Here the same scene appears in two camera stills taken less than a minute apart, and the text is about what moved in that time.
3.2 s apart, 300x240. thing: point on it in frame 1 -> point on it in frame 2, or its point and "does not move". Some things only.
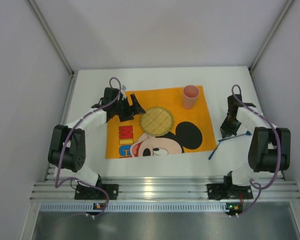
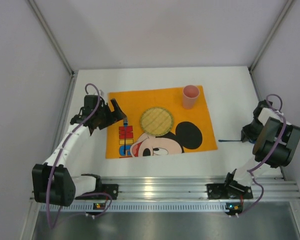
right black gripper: [230, 124] -> [246, 135]
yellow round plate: [156, 121] does not move
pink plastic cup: [190, 94] does not move
